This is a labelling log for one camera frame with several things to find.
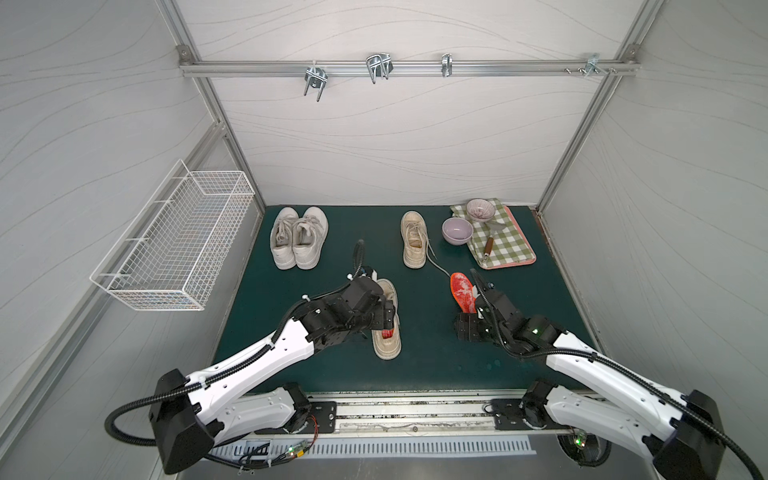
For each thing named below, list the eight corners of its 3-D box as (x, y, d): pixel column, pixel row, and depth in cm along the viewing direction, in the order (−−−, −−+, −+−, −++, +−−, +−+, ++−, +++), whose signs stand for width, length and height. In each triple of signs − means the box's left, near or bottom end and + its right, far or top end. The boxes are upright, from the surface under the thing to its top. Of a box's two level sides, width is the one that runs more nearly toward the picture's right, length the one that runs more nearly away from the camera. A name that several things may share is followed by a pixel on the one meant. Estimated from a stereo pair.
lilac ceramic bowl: (443, 245, 108) (445, 238, 105) (440, 224, 115) (441, 217, 112) (473, 245, 108) (475, 238, 105) (468, 224, 115) (470, 217, 112)
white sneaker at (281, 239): (276, 271, 103) (267, 254, 95) (278, 217, 119) (270, 199, 112) (299, 266, 104) (291, 250, 96) (297, 214, 120) (291, 196, 113)
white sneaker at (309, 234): (293, 269, 103) (285, 251, 95) (307, 215, 120) (301, 196, 112) (321, 269, 103) (315, 251, 95) (331, 215, 120) (326, 196, 112)
